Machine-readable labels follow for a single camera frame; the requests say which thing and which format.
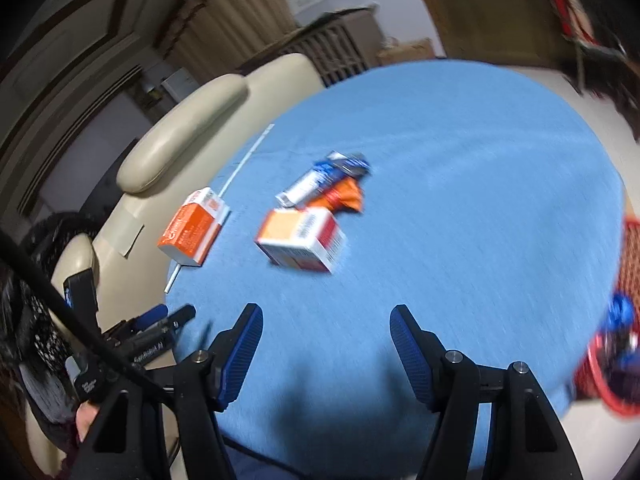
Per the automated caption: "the person's left hand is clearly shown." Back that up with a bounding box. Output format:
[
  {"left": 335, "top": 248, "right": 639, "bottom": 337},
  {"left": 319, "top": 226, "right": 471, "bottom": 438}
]
[{"left": 75, "top": 402, "right": 101, "bottom": 443}]

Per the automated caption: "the blue plastic bag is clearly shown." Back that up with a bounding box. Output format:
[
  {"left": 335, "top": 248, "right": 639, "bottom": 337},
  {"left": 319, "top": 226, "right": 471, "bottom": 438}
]
[{"left": 602, "top": 292, "right": 637, "bottom": 333}]

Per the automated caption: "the red striped cloth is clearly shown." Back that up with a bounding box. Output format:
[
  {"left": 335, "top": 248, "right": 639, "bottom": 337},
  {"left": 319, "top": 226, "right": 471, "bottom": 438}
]
[{"left": 547, "top": 0, "right": 601, "bottom": 41}]

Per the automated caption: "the brown cardboard box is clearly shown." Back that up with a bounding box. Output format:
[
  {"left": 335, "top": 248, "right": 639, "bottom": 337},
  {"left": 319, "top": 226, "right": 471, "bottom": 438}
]
[{"left": 375, "top": 37, "right": 435, "bottom": 66}]

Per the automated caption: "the black cable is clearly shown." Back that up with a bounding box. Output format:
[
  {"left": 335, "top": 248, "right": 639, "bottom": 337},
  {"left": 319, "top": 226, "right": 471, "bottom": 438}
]
[{"left": 0, "top": 230, "right": 173, "bottom": 401}]

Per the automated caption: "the blue tablecloth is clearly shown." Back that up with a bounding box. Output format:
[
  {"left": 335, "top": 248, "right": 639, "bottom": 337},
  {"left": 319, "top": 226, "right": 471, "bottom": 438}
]
[{"left": 165, "top": 59, "right": 628, "bottom": 478}]

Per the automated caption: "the beige paper sheet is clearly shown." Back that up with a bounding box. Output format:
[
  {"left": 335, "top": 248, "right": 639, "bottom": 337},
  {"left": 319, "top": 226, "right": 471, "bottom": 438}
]
[{"left": 102, "top": 207, "right": 146, "bottom": 258}]

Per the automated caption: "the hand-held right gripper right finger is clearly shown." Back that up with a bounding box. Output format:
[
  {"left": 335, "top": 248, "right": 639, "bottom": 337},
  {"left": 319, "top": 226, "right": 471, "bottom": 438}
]
[{"left": 390, "top": 304, "right": 583, "bottom": 480}]

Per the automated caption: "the orange and white box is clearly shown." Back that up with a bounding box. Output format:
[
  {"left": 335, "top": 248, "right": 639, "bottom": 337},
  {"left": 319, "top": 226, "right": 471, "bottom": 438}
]
[{"left": 156, "top": 186, "right": 232, "bottom": 267}]

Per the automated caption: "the beige curtain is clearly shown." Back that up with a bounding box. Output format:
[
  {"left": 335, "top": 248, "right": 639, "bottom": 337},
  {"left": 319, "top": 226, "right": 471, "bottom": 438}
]
[{"left": 155, "top": 0, "right": 301, "bottom": 68}]

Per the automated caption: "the yellow box with barcode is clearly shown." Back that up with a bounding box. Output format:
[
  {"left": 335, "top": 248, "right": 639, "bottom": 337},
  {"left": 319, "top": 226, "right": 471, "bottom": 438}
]
[{"left": 255, "top": 207, "right": 347, "bottom": 274}]

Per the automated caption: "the wooden crib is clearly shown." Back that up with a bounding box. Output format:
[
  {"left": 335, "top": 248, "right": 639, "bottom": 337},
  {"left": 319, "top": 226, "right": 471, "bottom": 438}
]
[{"left": 240, "top": 2, "right": 383, "bottom": 88}]

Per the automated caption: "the cream leather sofa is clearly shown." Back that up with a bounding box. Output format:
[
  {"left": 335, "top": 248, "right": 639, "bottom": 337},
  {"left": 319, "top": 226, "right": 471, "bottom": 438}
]
[{"left": 25, "top": 52, "right": 326, "bottom": 480}]

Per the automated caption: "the red plastic basket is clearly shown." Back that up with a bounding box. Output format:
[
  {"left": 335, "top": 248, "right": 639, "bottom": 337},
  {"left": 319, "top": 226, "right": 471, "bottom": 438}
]
[{"left": 572, "top": 215, "right": 640, "bottom": 418}]

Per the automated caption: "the black patterned cloth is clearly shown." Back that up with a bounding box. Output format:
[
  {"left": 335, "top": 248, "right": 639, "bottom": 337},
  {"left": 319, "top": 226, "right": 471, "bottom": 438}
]
[{"left": 0, "top": 212, "right": 101, "bottom": 451}]

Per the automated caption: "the blue and white carton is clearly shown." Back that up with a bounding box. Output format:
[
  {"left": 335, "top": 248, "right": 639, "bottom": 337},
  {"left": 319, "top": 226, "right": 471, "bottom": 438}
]
[{"left": 275, "top": 150, "right": 372, "bottom": 208}]

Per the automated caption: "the white straw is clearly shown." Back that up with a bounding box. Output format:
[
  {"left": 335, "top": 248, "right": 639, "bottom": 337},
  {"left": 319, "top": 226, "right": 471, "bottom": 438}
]
[{"left": 164, "top": 123, "right": 276, "bottom": 293}]

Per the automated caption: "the wooden double door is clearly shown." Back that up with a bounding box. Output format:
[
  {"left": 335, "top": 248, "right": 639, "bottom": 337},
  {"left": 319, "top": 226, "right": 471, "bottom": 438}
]
[{"left": 400, "top": 0, "right": 566, "bottom": 68}]

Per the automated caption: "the red plastic bag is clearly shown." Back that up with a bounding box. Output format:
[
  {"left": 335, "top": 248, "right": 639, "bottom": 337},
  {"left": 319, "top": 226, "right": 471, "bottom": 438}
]
[{"left": 307, "top": 177, "right": 365, "bottom": 216}]

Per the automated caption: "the white fridge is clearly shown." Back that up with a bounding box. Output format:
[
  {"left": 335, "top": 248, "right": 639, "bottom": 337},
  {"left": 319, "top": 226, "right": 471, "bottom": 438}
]
[{"left": 161, "top": 70, "right": 195, "bottom": 102}]

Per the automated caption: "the metal chair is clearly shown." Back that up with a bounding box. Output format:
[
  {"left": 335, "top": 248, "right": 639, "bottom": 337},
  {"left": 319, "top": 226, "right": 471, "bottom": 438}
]
[{"left": 560, "top": 10, "right": 631, "bottom": 98}]

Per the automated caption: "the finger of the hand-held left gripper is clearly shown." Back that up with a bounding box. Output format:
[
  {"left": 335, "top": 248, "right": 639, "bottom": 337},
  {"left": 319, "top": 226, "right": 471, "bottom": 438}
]
[
  {"left": 127, "top": 304, "right": 169, "bottom": 333},
  {"left": 166, "top": 305, "right": 197, "bottom": 332}
]

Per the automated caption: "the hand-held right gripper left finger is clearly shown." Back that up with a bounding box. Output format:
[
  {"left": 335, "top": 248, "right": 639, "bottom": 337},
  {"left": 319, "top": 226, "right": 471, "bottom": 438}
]
[{"left": 75, "top": 302, "right": 264, "bottom": 480}]

